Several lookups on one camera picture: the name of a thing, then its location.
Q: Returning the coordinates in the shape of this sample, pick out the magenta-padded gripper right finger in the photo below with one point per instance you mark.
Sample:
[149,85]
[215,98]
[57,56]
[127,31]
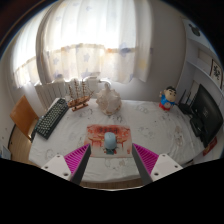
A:
[146,160]

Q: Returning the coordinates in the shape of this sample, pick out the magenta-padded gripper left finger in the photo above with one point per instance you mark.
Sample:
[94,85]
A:
[77,159]

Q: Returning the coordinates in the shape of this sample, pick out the light blue computer mouse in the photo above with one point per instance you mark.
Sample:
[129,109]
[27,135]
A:
[110,140]

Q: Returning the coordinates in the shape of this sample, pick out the red printed mouse pad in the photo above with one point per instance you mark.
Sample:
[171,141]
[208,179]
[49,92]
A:
[95,138]

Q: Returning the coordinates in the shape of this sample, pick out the white printed tablecloth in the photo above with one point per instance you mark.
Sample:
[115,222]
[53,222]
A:
[156,130]

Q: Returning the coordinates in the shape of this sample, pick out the black computer keyboard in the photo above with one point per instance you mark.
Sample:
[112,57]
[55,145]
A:
[51,118]

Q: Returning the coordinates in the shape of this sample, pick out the wooden model sailing ship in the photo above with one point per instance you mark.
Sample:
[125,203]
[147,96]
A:
[80,100]

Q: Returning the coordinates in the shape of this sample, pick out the black box under monitor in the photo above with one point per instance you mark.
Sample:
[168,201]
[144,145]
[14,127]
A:
[197,126]

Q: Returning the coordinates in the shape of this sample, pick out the black router with antennas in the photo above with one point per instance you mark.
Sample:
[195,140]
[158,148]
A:
[185,108]

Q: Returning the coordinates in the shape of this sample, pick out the flat red box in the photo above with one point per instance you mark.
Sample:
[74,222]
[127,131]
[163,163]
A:
[210,146]

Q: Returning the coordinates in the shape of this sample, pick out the cartoon boy figurine clock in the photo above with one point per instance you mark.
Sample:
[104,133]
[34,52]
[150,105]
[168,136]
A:
[167,98]

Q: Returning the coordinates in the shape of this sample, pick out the large white conch shell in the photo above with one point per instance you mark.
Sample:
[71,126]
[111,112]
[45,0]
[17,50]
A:
[109,101]

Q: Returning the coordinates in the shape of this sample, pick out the orange wooden chair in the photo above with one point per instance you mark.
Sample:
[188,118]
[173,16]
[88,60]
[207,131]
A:
[23,116]

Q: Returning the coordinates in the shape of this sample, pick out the white radiator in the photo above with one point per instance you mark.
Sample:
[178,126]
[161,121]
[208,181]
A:
[50,93]

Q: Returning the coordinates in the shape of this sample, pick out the black computer monitor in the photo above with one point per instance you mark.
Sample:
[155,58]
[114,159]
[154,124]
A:
[208,113]

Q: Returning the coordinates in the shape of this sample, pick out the white star-printed curtain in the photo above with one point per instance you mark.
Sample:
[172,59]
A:
[93,40]

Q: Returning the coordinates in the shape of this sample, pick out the white wall shelf unit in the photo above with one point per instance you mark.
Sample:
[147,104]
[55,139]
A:
[203,56]

